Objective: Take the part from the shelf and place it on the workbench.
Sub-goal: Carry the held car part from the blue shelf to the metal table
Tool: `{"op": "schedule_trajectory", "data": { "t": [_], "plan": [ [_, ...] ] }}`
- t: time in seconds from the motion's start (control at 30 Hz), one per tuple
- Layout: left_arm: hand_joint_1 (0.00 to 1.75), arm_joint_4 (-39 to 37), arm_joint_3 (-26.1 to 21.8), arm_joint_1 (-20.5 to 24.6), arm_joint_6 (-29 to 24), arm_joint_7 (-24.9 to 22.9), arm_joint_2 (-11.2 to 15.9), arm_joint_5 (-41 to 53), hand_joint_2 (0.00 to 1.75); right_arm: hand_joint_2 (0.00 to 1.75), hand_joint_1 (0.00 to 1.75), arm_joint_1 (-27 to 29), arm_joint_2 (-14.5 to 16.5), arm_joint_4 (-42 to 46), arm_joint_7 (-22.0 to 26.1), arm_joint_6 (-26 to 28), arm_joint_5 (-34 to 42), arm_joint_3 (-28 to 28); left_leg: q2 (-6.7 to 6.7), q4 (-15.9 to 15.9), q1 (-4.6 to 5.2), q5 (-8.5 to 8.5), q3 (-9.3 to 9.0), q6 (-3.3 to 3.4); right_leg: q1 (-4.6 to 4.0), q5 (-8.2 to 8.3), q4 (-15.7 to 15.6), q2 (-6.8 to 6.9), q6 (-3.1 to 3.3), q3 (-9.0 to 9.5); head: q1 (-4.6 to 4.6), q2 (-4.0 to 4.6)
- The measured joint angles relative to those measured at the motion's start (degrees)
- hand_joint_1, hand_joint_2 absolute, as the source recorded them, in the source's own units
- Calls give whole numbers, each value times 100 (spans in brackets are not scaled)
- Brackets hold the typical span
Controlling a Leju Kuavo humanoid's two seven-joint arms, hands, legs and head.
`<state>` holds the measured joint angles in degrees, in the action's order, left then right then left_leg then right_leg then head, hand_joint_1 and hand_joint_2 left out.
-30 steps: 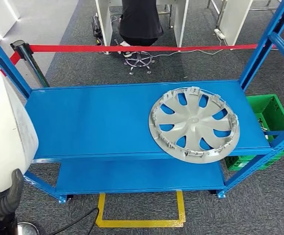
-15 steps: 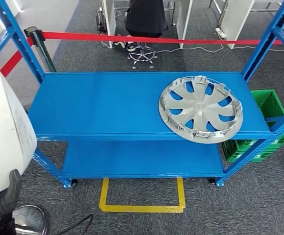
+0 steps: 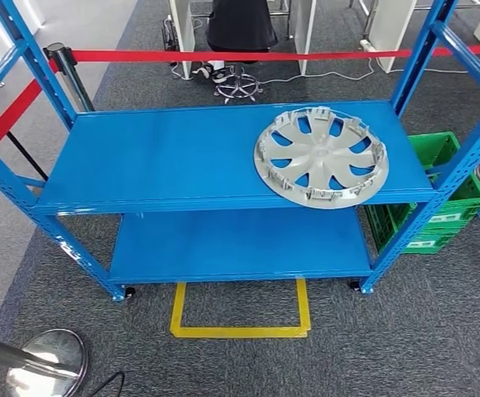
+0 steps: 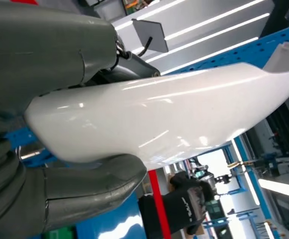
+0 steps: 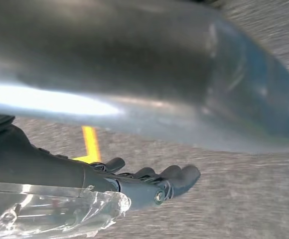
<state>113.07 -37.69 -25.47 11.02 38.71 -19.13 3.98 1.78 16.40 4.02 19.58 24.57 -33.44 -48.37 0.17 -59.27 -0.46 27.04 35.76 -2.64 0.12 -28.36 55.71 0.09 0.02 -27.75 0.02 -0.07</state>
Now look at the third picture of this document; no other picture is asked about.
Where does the silver wheel hubcap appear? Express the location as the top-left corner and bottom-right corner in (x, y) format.
(253, 106), (390, 210)

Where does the chrome base swivel stool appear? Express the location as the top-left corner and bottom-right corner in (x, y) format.
(214, 65), (262, 105)

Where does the person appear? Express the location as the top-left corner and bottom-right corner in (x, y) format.
(192, 0), (279, 84)

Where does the black power strip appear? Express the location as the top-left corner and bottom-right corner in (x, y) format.
(161, 15), (179, 51)

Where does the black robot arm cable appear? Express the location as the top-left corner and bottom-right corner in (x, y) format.
(86, 371), (126, 397)

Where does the black thin stanchion post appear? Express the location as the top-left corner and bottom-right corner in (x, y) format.
(0, 102), (49, 182)

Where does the green plastic crate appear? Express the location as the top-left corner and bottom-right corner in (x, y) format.
(364, 203), (458, 256)
(406, 131), (480, 236)

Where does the white floor cable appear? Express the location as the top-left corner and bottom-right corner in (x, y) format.
(261, 55), (480, 87)

